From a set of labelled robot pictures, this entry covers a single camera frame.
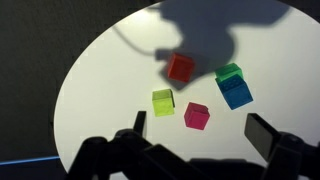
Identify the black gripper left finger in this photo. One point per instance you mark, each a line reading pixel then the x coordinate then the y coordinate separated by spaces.
pixel 140 122

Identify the magenta block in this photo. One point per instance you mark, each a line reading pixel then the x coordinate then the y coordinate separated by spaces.
pixel 196 117

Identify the orange red block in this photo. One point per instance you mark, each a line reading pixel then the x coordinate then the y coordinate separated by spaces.
pixel 180 67

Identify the blue block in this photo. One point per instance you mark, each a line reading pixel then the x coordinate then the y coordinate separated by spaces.
pixel 235 93

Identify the light blue window sill strip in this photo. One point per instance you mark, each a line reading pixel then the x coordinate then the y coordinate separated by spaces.
pixel 30 160

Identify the yellow green block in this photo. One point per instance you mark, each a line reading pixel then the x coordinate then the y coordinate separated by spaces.
pixel 163 103

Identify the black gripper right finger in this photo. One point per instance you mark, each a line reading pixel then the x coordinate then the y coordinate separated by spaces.
pixel 261 135

